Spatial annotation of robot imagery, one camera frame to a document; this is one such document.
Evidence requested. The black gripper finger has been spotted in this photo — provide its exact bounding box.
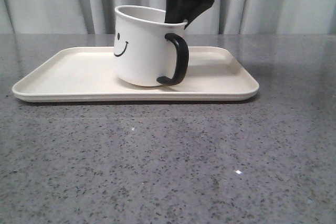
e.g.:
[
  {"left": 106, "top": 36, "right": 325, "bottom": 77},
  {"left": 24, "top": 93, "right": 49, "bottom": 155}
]
[
  {"left": 164, "top": 0, "right": 211, "bottom": 23},
  {"left": 184, "top": 0, "right": 214, "bottom": 29}
]

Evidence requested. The white smiley mug black handle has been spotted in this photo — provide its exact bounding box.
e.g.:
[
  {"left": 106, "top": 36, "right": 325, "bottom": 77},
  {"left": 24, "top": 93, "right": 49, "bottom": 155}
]
[{"left": 113, "top": 5, "right": 189, "bottom": 87}]

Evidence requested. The light grey curtain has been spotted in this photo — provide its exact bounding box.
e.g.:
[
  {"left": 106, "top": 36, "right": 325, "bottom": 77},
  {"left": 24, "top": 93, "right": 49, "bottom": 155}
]
[{"left": 1, "top": 0, "right": 335, "bottom": 35}]

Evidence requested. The cream rectangular tray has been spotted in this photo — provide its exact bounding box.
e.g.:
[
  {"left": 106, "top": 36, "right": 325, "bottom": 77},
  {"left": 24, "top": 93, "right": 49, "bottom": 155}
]
[{"left": 12, "top": 46, "right": 259, "bottom": 102}]

